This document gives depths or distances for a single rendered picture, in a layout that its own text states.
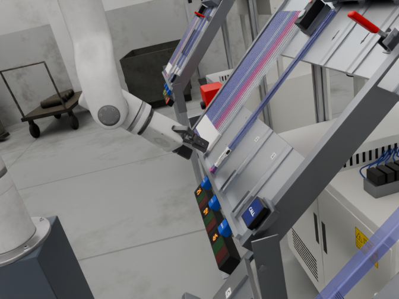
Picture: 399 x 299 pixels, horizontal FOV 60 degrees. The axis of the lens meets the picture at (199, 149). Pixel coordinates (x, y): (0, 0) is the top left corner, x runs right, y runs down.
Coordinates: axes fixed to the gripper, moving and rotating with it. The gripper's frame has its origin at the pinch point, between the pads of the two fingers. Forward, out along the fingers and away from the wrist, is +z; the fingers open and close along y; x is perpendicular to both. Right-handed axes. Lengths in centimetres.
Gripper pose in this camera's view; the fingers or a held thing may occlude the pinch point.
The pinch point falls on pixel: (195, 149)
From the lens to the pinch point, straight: 91.5
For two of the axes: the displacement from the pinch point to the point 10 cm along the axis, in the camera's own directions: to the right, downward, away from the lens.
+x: 3.3, -8.6, 3.9
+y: 4.7, -2.2, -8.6
